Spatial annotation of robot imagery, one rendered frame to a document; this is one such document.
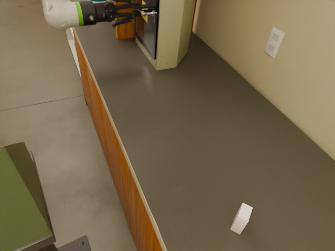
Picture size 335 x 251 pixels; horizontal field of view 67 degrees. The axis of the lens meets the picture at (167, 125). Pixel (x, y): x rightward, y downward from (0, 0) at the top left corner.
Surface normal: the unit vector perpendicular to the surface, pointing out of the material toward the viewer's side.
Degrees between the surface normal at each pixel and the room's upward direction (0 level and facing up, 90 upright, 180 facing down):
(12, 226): 90
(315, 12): 90
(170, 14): 90
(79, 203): 0
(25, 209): 90
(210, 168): 0
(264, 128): 0
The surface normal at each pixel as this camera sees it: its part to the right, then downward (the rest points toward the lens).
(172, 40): 0.41, 0.66
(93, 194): 0.08, -0.72
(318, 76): -0.91, 0.23
